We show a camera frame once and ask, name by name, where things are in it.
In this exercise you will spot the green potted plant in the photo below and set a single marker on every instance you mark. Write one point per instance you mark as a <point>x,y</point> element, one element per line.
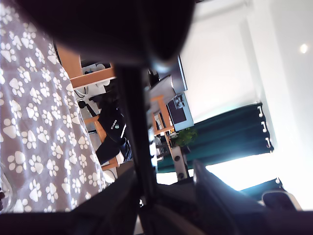
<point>185,137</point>

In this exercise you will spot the black plastic measuring scoop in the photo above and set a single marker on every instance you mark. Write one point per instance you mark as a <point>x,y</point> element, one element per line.
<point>132,110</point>

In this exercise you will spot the black bag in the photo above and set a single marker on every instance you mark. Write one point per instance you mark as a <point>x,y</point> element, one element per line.
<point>112,137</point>

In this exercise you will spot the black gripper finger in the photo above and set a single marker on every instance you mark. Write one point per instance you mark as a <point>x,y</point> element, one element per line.
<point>215,200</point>
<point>115,203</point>

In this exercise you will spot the purple paw-print cloth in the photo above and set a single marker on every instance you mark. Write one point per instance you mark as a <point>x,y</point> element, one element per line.
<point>36,110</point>

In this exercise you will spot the teal curtain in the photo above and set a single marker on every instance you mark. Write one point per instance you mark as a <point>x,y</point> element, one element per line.
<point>264,188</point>
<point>232,132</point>

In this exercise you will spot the round ceiling light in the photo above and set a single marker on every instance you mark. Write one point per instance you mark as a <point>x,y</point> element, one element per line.
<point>303,48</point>

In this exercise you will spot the wooden desk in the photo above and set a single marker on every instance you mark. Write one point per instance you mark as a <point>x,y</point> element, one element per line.
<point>161,102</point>

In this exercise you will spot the monitor with pale frame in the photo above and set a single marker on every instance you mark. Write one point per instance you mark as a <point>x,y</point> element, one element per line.
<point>178,115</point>

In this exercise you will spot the wooden chair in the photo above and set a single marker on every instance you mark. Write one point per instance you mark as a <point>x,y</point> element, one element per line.
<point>93,77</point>
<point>99,127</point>

